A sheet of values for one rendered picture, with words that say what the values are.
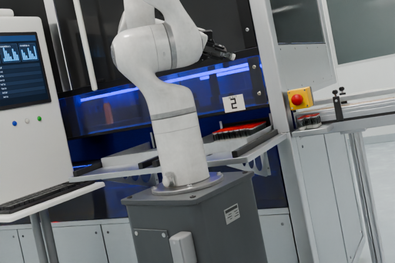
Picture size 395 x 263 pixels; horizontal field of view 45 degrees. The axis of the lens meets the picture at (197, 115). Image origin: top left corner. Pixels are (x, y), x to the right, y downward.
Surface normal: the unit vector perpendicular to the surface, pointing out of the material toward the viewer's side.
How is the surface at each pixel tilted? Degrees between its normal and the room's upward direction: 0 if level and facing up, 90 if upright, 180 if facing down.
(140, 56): 95
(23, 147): 90
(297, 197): 90
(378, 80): 90
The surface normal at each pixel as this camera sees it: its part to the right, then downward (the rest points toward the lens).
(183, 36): 0.06, 0.11
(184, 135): 0.31, -0.01
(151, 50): 0.26, 0.20
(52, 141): 0.80, -0.13
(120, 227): -0.44, 0.14
